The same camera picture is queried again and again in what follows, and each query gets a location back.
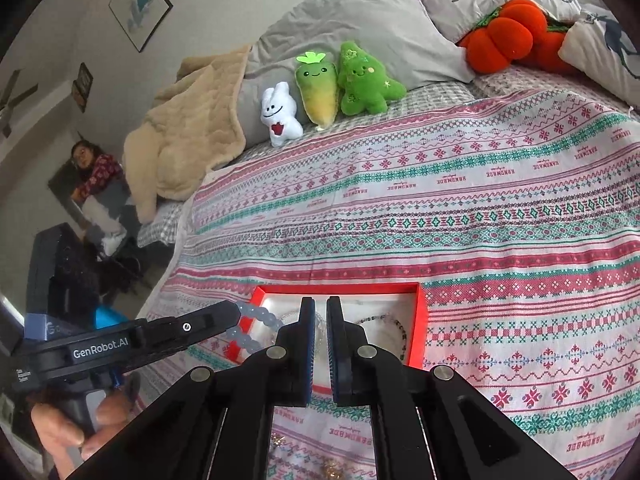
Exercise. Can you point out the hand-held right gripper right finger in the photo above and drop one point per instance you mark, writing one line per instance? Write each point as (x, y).
(334, 355)

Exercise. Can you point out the large framed wall picture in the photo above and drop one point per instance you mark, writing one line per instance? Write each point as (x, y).
(140, 7)

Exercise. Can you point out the dark ceiling fan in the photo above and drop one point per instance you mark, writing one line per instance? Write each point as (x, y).
(10, 105)

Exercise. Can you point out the white deer print pillow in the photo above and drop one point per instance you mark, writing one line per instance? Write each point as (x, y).
(600, 45)

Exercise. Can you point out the beige fleece blanket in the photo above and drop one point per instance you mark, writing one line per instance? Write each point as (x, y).
(190, 125)

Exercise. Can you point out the orange pumpkin plush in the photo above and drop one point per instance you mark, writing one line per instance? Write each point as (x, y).
(550, 50)
(500, 35)

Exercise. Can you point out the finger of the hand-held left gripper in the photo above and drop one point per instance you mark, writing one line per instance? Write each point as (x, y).
(200, 322)

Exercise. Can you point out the grey pillow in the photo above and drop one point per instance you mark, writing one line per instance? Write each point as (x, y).
(360, 15)

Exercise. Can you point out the yellow green carrot plush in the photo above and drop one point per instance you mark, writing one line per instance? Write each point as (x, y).
(317, 90)

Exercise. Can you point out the white bunny plush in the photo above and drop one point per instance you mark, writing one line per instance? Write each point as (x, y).
(280, 110)

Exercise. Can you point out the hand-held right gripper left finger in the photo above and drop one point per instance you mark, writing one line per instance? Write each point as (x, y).
(307, 345)

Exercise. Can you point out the person's left hand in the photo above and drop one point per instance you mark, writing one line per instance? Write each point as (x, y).
(55, 430)

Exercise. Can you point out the gold sequin jewelry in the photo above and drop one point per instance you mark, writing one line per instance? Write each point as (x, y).
(278, 441)

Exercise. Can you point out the blue plastic stool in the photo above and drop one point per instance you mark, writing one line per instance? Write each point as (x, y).
(107, 316)

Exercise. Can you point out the patterned red green bedspread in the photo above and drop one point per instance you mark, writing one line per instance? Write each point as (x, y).
(450, 210)

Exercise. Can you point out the green tree plush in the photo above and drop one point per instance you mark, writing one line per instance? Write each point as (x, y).
(362, 80)

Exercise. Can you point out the red jewelry box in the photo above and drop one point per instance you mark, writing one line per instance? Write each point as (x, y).
(420, 325)

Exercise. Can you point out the small dark wall picture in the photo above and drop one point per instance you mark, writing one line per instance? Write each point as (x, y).
(82, 85)

